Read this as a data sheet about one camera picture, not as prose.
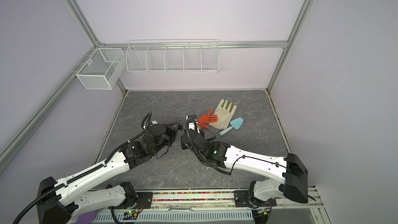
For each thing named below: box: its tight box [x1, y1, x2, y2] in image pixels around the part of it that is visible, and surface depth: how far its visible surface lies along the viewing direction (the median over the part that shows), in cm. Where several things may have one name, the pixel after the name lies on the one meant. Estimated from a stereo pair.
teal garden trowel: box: [218, 117, 245, 137], surface depth 103 cm
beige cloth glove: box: [208, 99, 237, 131], surface depth 107 cm
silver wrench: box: [166, 206, 196, 214], surface depth 73 cm
